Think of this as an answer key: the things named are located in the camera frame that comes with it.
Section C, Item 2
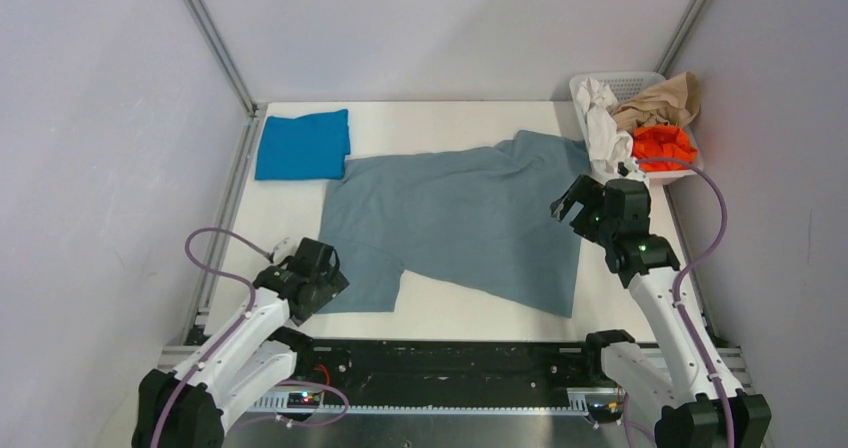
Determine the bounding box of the grey-blue t-shirt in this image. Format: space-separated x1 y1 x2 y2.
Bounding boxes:
319 130 590 317

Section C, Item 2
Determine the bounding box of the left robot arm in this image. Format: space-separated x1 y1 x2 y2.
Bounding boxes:
131 238 350 447

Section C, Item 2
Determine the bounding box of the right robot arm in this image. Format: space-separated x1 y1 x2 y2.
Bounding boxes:
550 175 772 447

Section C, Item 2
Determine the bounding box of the white crumpled t-shirt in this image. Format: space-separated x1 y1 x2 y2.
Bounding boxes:
571 76 633 181

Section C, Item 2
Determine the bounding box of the orange crumpled t-shirt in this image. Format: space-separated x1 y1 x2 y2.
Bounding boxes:
632 125 699 173

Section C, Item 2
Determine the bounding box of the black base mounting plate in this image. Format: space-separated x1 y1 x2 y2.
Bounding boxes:
293 339 615 410

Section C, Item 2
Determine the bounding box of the white plastic laundry basket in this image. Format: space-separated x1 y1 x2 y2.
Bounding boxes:
568 71 706 188

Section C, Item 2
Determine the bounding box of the left controller board with leds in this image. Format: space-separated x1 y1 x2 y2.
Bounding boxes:
285 391 323 410

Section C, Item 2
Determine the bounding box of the beige crumpled t-shirt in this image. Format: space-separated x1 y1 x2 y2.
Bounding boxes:
612 71 701 132

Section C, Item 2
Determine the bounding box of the folded blue t-shirt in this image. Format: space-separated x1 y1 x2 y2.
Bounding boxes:
255 109 352 181

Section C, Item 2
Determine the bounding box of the right controller board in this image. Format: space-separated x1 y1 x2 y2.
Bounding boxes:
585 402 623 429

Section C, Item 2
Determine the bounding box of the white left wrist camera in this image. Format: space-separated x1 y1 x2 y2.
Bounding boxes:
268 237 297 264

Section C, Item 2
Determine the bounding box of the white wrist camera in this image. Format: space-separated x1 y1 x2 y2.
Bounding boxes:
617 159 650 185
268 237 297 264

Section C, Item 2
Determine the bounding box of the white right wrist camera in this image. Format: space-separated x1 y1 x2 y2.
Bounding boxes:
617 159 650 185

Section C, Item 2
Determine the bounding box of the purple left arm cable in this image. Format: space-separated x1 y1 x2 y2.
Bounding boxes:
146 227 352 448

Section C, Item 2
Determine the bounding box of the aluminium front frame rail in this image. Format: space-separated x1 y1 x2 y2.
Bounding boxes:
150 345 757 448

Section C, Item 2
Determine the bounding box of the right aluminium corner post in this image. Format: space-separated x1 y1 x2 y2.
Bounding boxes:
654 0 712 78

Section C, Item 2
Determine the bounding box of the aluminium corner post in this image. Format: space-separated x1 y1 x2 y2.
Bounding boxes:
183 0 257 117
654 0 712 78

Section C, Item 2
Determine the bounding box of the left aluminium corner post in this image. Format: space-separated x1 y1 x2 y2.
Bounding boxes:
183 0 257 117

